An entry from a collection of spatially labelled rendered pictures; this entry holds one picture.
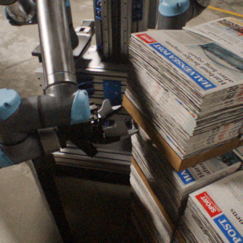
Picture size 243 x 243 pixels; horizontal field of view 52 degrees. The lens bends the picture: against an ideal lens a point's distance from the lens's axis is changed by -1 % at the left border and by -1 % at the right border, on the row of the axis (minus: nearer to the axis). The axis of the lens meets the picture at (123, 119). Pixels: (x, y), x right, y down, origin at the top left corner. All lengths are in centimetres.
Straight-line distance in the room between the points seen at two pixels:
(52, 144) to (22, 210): 102
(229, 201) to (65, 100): 42
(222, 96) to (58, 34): 39
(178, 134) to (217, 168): 15
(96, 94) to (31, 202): 76
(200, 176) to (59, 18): 51
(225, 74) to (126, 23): 72
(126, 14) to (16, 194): 120
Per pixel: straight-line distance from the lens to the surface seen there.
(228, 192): 64
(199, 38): 72
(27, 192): 167
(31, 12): 113
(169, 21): 107
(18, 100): 56
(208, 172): 66
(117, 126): 65
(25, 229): 156
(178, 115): 55
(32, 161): 79
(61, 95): 56
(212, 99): 49
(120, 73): 117
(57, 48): 61
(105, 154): 146
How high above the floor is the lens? 133
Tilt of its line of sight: 41 degrees down
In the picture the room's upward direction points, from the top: straight up
